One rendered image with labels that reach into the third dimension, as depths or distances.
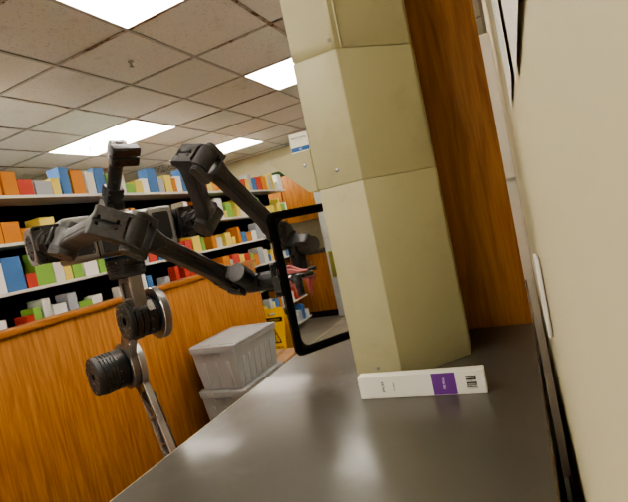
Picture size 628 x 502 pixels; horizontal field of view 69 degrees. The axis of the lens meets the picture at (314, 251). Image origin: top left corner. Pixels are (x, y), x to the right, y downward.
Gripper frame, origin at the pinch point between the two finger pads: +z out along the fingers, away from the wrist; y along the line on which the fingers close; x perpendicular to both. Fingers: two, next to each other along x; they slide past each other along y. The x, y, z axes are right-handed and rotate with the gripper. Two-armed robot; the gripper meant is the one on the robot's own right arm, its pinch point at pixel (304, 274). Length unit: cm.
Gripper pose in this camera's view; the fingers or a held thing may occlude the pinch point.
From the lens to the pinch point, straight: 132.3
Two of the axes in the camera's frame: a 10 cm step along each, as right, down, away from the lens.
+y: -2.1, -9.8, -0.5
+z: 8.9, -1.7, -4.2
